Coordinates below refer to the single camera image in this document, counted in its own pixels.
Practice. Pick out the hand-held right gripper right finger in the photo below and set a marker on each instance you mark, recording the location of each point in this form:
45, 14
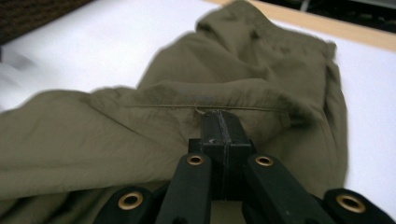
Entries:
235, 133

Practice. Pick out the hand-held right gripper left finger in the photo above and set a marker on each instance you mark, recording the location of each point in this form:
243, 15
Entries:
213, 133

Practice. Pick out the olive green shorts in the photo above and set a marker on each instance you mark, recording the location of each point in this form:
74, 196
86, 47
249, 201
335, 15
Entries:
218, 62

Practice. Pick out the brown woven basket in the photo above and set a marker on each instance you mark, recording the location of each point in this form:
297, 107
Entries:
31, 15

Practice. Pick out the light wooden table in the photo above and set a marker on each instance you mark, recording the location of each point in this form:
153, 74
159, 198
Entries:
342, 31

